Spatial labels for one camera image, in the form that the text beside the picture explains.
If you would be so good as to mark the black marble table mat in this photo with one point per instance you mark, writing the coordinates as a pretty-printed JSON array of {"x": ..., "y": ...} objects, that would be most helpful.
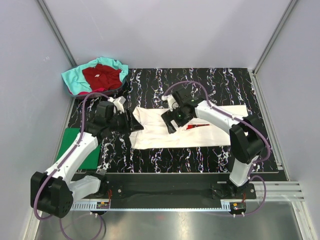
[{"x": 144, "y": 88}]

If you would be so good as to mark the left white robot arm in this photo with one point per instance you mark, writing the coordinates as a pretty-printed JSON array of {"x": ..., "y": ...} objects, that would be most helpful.
[{"x": 53, "y": 191}]

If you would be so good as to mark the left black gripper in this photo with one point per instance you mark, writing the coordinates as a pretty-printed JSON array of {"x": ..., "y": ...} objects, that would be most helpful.
[{"x": 131, "y": 125}]

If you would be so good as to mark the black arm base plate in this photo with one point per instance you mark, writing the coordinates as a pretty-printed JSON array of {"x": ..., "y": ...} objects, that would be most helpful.
[{"x": 165, "y": 191}]

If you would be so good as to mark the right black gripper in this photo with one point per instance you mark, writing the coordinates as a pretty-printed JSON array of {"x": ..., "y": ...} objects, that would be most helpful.
[{"x": 169, "y": 116}]

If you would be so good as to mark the folded green t-shirt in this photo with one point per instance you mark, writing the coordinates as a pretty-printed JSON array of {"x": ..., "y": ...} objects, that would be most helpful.
[{"x": 86, "y": 154}]

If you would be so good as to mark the pink garment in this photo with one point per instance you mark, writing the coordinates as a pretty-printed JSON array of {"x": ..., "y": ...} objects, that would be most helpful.
[{"x": 87, "y": 92}]

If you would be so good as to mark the aluminium frame rail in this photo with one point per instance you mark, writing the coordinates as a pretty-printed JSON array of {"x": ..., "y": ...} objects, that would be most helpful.
[{"x": 282, "y": 191}]

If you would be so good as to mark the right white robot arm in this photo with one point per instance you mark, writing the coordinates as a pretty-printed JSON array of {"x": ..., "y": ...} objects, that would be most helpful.
[{"x": 246, "y": 142}]

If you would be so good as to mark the white printed t-shirt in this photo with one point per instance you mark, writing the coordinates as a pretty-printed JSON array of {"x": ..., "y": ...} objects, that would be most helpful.
[{"x": 208, "y": 132}]

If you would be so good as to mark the teal t-shirt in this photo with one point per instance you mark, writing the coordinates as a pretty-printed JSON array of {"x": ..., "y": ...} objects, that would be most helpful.
[{"x": 75, "y": 80}]

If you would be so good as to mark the red t-shirt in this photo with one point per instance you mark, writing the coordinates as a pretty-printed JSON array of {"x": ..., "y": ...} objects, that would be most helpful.
[{"x": 102, "y": 78}]

